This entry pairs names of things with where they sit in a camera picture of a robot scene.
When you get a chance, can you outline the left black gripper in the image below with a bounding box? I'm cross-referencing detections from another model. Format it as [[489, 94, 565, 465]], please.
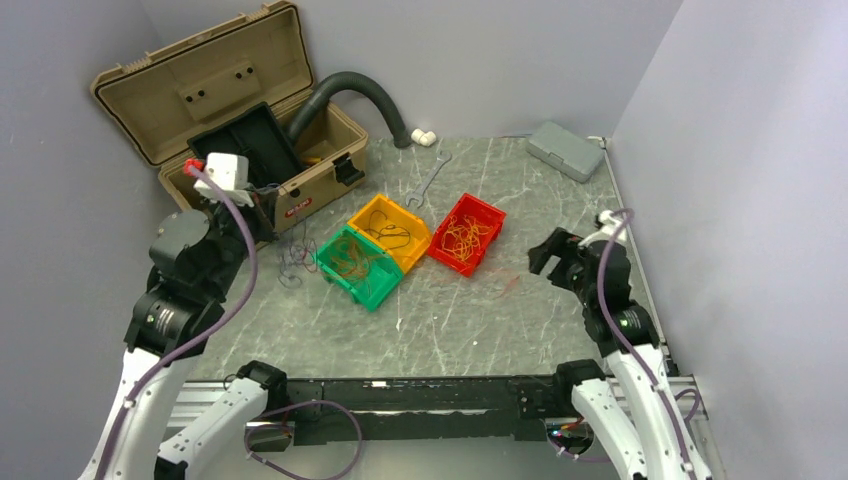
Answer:
[[198, 182, 278, 299]]

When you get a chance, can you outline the multicolour cable bundle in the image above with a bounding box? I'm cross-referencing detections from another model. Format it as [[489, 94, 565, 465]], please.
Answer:
[[276, 198, 319, 289]]

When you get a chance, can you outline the red plastic bin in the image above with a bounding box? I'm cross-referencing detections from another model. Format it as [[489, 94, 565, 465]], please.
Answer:
[[427, 193, 507, 278]]

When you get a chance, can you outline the dark purple cable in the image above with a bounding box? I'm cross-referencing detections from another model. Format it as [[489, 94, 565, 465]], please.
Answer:
[[367, 210, 419, 253]]

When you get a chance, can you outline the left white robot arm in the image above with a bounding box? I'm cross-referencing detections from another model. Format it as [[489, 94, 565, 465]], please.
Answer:
[[80, 200, 290, 479]]

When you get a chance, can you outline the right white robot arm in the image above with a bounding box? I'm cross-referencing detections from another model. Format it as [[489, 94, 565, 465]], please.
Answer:
[[528, 227, 713, 479]]

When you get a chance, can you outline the black toolbox tray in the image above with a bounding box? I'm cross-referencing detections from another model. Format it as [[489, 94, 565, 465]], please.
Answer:
[[187, 102, 306, 187]]

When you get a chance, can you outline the green plastic bin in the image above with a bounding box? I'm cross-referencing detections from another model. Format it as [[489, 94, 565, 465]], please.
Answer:
[[314, 226, 404, 312]]

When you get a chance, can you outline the grey plastic case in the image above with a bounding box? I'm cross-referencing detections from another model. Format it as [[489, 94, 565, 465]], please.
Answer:
[[526, 121, 604, 183]]

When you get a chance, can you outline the yellow plastic bin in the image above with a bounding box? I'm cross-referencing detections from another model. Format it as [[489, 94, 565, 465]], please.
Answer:
[[347, 194, 432, 274]]

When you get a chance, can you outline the tan plastic toolbox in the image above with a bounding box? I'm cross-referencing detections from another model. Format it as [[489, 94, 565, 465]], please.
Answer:
[[90, 1, 368, 232]]

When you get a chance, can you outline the silver open-end wrench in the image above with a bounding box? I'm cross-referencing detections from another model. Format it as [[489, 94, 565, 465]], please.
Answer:
[[404, 150, 453, 207]]

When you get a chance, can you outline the white pipe fitting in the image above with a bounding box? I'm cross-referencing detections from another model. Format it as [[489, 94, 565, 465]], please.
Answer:
[[410, 128, 437, 147]]

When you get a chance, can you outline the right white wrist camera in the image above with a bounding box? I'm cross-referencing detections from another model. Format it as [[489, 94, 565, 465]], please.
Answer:
[[578, 208, 633, 247]]

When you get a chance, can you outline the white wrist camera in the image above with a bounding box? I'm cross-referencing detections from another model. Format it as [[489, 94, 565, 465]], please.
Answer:
[[183, 152, 254, 207], [578, 208, 633, 247]]

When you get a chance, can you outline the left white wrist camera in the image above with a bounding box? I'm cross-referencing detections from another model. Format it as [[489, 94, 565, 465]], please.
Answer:
[[183, 152, 254, 207]]

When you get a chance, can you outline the dark grey corrugated hose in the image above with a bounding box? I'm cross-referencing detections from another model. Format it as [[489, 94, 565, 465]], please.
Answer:
[[286, 71, 413, 150]]

